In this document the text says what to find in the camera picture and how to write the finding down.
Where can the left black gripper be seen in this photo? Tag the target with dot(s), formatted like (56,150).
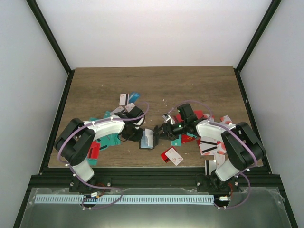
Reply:
(137,138)

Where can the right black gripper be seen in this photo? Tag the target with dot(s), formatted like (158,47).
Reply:
(167,128)

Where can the black leather card holder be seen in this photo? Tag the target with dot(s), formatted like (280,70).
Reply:
(149,139)

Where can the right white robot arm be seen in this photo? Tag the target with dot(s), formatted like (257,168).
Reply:
(242,145)

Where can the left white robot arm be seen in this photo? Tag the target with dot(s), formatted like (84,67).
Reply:
(74,143)

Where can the red VIP card gold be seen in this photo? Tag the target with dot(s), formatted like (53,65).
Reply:
(185,138)

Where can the teal VIP card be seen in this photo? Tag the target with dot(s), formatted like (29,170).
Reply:
(108,141)

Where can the white floral card on red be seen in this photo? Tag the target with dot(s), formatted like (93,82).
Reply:
(174,156)

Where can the red card front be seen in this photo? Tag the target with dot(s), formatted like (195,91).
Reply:
(165,158)

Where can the blue card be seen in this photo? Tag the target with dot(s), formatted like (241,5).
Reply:
(133,97)

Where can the white card magnetic stripe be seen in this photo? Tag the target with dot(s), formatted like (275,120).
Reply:
(124,99)

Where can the white striped card front right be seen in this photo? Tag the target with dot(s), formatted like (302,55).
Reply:
(207,146)

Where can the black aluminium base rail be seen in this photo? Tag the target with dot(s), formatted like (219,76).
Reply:
(148,177)

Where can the light blue slotted rail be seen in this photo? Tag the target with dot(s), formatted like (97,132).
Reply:
(127,199)

